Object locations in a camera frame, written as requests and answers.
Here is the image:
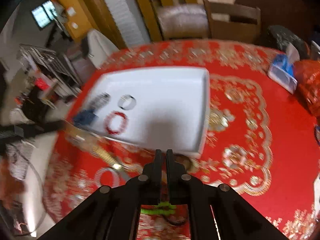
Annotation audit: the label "white louvered door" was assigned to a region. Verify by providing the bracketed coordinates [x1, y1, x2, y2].
[104, 0, 151, 47]

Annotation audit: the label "round dark wooden tabletop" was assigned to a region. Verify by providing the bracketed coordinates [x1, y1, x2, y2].
[234, 0, 317, 47]

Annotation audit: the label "white shallow tray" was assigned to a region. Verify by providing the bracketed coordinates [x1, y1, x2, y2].
[81, 66, 210, 158]

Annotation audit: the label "blue tissue pack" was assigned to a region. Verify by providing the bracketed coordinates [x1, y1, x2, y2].
[267, 43, 300, 94]

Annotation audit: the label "black hair tie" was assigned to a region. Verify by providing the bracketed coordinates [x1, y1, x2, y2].
[118, 94, 137, 111]

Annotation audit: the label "metal stair railing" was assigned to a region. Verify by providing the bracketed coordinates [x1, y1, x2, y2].
[17, 44, 82, 95]

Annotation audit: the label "thin black hair ties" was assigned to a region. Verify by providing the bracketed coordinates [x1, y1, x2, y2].
[162, 212, 188, 227]

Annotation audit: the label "gold wristwatch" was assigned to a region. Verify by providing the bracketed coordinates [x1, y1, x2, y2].
[65, 123, 124, 172]

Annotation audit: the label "dark brown bead bracelet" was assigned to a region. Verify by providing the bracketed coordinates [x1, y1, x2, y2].
[85, 92, 111, 111]

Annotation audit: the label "orange plastic bag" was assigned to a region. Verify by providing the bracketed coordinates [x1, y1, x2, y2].
[293, 60, 319, 117]

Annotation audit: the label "red bead bracelet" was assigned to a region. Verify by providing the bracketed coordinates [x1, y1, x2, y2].
[104, 110, 129, 136]

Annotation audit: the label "black plastic bag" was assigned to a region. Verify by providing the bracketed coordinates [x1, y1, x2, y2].
[267, 25, 310, 60]

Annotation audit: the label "brown wooden chair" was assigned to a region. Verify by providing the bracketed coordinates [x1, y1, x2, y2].
[203, 0, 261, 44]

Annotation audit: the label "blue hair clip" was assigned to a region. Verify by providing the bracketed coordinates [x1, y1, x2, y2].
[72, 109, 97, 127]

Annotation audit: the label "green bead bracelet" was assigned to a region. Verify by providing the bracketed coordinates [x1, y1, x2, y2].
[140, 201, 177, 215]

